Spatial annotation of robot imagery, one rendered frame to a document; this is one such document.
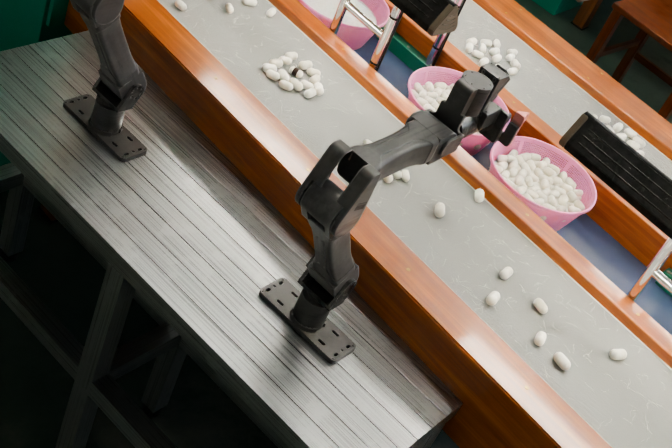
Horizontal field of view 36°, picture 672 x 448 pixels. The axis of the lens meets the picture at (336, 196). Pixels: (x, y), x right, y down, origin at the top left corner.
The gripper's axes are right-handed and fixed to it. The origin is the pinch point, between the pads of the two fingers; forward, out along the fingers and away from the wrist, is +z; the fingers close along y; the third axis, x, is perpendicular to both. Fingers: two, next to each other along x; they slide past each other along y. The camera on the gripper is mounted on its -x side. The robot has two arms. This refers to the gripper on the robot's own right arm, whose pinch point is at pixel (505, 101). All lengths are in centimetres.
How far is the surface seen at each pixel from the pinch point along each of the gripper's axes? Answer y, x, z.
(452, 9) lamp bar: 23.3, -3.2, 10.9
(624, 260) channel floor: -28, 39, 45
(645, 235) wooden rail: -28, 33, 49
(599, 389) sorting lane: -46, 33, -5
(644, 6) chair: 51, 58, 233
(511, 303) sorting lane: -22.4, 33.3, -2.7
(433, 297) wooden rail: -13.3, 31.0, -19.9
